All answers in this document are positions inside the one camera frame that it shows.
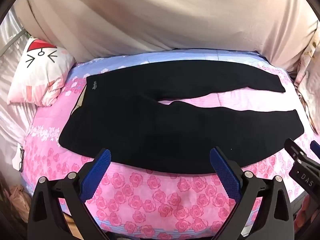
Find pink rose print bedsheet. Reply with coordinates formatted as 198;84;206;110
24;49;318;240

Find peach crumpled cloth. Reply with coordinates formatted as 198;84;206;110
7;184;33;217

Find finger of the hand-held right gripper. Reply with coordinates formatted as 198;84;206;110
310;141;320;159
284;138;307;166

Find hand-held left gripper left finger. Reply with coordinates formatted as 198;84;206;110
27;149;112;240

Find black eyeglasses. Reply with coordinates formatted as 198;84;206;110
18;149;26;173

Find black pants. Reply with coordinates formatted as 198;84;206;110
59;60;305;174

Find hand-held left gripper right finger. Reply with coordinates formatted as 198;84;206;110
209;147;298;240

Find white satin curtain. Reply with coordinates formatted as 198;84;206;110
0;7;38;180

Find cream patterned cloth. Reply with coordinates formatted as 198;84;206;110
294;34;320;132

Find cartoon face pillow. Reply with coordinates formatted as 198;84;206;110
7;37;76;107

